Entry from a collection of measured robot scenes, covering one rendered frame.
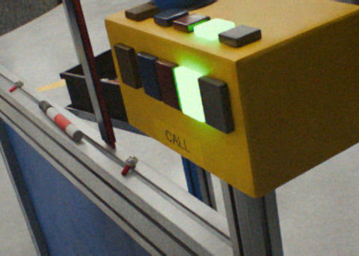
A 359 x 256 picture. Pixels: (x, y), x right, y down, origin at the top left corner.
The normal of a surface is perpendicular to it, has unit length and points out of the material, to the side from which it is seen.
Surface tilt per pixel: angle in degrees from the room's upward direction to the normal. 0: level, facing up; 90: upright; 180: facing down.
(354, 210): 0
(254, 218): 90
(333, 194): 0
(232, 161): 90
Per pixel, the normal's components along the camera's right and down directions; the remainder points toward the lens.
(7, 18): 0.83, 0.11
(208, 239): -0.18, -0.88
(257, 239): 0.54, 0.29
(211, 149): -0.83, 0.38
